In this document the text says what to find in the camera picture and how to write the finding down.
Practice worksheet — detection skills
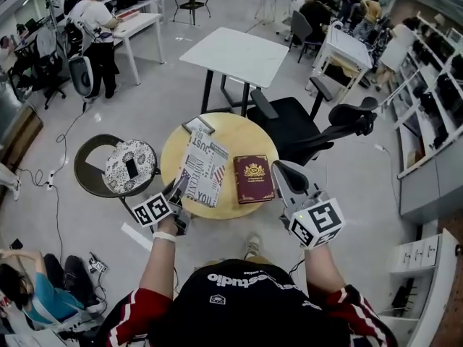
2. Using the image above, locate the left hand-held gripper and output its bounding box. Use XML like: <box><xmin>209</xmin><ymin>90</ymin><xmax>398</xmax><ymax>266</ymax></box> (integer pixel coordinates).
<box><xmin>132</xmin><ymin>174</ymin><xmax>192</xmax><ymax>236</ymax></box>

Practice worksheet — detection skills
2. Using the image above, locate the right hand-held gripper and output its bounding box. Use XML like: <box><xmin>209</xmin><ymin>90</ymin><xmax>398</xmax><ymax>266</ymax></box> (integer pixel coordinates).
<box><xmin>271</xmin><ymin>160</ymin><xmax>346</xmax><ymax>250</ymax></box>

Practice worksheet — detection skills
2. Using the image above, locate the dark red book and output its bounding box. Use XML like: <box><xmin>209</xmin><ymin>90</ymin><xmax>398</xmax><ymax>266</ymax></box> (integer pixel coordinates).
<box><xmin>232</xmin><ymin>153</ymin><xmax>276</xmax><ymax>205</ymax></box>

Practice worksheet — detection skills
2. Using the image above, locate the white printed book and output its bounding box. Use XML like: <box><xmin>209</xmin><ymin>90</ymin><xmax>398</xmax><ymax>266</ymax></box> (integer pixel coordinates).
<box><xmin>179</xmin><ymin>129</ymin><xmax>230</xmax><ymax>209</ymax></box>

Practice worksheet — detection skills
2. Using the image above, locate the person's left forearm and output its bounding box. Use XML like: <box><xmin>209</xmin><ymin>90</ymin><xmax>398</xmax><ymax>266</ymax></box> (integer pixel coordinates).
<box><xmin>135</xmin><ymin>218</ymin><xmax>179</xmax><ymax>304</ymax></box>

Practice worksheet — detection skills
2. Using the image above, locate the person's right forearm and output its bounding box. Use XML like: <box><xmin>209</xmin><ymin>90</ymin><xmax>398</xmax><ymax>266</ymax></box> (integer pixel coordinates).
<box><xmin>302</xmin><ymin>243</ymin><xmax>349</xmax><ymax>304</ymax></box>

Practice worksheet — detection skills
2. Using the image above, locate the black smartphone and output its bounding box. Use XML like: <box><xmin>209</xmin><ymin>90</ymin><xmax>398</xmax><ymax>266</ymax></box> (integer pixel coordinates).
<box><xmin>124</xmin><ymin>158</ymin><xmax>140</xmax><ymax>180</ymax></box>

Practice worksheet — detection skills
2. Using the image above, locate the white wristband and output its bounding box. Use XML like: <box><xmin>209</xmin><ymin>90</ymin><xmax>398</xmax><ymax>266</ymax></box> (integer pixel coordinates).
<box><xmin>152</xmin><ymin>231</ymin><xmax>177</xmax><ymax>244</ymax></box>

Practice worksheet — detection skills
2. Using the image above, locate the black office chair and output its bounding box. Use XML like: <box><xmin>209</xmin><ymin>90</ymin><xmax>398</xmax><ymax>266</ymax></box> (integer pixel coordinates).
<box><xmin>246</xmin><ymin>76</ymin><xmax>379</xmax><ymax>166</ymax></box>

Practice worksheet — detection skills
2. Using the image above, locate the white flat strip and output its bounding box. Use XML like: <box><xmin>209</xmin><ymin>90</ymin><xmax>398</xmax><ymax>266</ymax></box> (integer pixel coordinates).
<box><xmin>120</xmin><ymin>222</ymin><xmax>155</xmax><ymax>253</ymax></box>

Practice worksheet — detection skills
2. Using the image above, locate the round wooden table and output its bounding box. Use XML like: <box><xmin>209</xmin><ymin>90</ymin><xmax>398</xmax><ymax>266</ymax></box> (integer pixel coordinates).
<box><xmin>160</xmin><ymin>112</ymin><xmax>280</xmax><ymax>220</ymax></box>

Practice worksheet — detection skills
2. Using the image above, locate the person's beige shoe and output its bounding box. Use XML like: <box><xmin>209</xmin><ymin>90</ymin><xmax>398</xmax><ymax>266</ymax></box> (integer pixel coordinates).
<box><xmin>243</xmin><ymin>231</ymin><xmax>263</xmax><ymax>260</ymax></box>

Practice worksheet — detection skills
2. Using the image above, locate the chair with patterned cushion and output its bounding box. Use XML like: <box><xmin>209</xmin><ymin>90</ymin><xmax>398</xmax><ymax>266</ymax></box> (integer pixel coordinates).
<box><xmin>73</xmin><ymin>133</ymin><xmax>162</xmax><ymax>227</ymax></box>

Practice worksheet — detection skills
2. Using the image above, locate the person's black red shirt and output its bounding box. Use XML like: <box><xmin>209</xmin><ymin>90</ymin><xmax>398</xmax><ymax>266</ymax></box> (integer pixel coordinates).
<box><xmin>95</xmin><ymin>258</ymin><xmax>399</xmax><ymax>347</ymax></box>

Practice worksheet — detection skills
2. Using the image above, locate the white square table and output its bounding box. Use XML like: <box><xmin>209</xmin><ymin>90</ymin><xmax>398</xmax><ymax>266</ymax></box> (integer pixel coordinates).
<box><xmin>179</xmin><ymin>27</ymin><xmax>290</xmax><ymax>118</ymax></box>

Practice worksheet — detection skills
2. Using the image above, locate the grey cabinet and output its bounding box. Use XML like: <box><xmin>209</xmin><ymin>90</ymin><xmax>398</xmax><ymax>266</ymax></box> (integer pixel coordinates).
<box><xmin>396</xmin><ymin>149</ymin><xmax>463</xmax><ymax>224</ymax></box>

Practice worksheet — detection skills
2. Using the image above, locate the white framed desk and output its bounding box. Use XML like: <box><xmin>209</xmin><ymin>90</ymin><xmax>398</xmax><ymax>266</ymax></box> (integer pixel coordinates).
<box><xmin>311</xmin><ymin>25</ymin><xmax>374</xmax><ymax>105</ymax></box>

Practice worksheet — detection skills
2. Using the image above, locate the white mesh office chair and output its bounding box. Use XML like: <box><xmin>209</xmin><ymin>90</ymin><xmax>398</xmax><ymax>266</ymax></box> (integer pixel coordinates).
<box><xmin>65</xmin><ymin>17</ymin><xmax>95</xmax><ymax>103</ymax></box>

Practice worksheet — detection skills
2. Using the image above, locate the grey chair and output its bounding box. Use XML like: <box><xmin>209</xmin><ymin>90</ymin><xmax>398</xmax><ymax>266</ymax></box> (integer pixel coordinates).
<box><xmin>288</xmin><ymin>9</ymin><xmax>315</xmax><ymax>64</ymax></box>

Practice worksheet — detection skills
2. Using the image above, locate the wooden cabinet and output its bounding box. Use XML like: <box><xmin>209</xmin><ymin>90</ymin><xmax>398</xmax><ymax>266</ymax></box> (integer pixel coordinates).
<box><xmin>0</xmin><ymin>101</ymin><xmax>45</xmax><ymax>169</ymax></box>

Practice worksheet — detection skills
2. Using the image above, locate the white shelf unit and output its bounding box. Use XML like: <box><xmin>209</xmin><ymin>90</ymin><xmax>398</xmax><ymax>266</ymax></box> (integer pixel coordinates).
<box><xmin>375</xmin><ymin>11</ymin><xmax>463</xmax><ymax>180</ymax></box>

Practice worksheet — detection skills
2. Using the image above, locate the white long desk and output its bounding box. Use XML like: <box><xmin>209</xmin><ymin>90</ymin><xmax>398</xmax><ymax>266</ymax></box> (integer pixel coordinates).
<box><xmin>107</xmin><ymin>11</ymin><xmax>166</xmax><ymax>83</ymax></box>

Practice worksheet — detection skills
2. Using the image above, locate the white drawer unit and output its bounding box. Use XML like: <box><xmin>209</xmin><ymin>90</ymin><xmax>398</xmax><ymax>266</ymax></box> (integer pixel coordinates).
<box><xmin>378</xmin><ymin>227</ymin><xmax>463</xmax><ymax>347</ymax></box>

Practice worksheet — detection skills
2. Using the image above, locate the black swivel chair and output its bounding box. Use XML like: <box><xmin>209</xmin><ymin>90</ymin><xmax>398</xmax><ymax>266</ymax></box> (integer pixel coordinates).
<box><xmin>33</xmin><ymin>26</ymin><xmax>68</xmax><ymax>111</ymax></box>

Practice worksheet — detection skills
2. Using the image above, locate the black picture frame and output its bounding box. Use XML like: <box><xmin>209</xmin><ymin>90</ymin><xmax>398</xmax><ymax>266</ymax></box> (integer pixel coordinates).
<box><xmin>182</xmin><ymin>116</ymin><xmax>216</xmax><ymax>135</ymax></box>

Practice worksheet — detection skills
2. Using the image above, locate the black floor cable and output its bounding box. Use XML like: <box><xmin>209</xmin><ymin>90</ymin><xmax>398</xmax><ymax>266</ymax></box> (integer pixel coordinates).
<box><xmin>14</xmin><ymin>101</ymin><xmax>91</xmax><ymax>267</ymax></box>

